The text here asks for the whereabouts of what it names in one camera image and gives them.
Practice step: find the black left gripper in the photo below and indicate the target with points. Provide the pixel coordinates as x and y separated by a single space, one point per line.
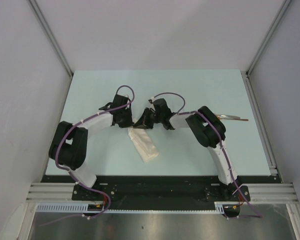
129 123

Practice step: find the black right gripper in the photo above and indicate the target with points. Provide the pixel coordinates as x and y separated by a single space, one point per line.
147 124

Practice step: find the white cloth napkin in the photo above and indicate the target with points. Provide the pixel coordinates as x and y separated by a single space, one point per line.
143 144

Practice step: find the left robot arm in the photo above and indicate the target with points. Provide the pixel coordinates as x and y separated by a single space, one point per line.
69 145

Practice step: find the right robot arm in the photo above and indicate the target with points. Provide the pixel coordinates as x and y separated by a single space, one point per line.
206 127

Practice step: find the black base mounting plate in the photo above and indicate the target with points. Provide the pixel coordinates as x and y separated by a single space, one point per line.
174 180

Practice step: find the silver metal fork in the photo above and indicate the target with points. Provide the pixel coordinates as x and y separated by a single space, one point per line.
224 116

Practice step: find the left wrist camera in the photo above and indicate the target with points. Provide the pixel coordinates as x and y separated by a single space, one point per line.
120 101

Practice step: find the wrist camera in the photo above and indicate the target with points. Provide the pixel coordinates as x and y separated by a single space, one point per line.
159 106
120 101

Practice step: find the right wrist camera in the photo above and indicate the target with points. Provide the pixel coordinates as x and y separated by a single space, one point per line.
159 106

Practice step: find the white slotted cable duct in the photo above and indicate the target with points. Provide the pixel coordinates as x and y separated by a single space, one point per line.
94 209

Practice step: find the right aluminium corner post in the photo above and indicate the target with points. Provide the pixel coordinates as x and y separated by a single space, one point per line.
269 35

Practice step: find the aluminium corner post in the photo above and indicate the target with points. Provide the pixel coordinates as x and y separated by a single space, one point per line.
269 35
37 12

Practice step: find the left aluminium corner post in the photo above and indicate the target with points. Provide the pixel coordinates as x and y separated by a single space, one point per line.
37 12

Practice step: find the aluminium frame rail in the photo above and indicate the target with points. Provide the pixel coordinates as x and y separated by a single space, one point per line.
258 193

